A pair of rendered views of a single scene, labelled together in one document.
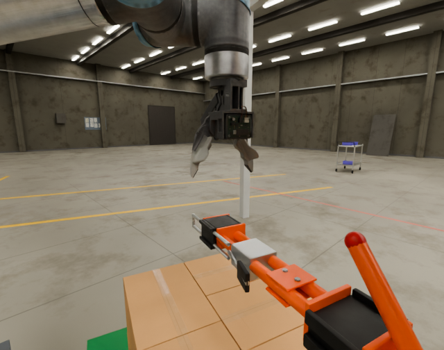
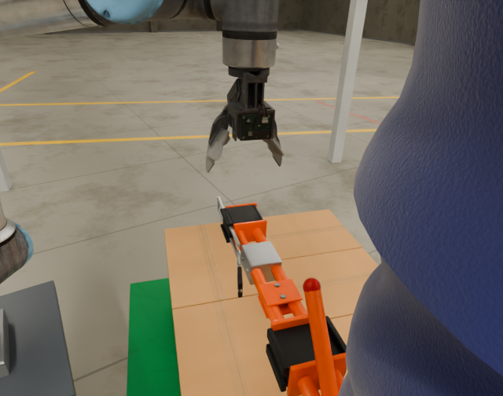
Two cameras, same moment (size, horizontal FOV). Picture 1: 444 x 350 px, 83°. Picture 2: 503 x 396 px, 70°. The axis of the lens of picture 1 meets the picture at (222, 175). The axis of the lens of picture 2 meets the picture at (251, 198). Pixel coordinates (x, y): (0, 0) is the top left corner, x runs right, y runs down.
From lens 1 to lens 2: 0.26 m
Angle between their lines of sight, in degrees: 21
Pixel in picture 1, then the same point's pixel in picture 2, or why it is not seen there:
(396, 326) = (318, 357)
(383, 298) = (315, 336)
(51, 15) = (48, 23)
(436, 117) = not seen: outside the picture
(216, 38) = (231, 22)
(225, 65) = (240, 56)
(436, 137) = not seen: outside the picture
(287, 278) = (274, 294)
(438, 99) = not seen: outside the picture
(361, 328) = (306, 351)
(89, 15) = (83, 23)
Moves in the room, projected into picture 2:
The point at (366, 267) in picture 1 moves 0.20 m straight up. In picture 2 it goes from (310, 310) to (332, 166)
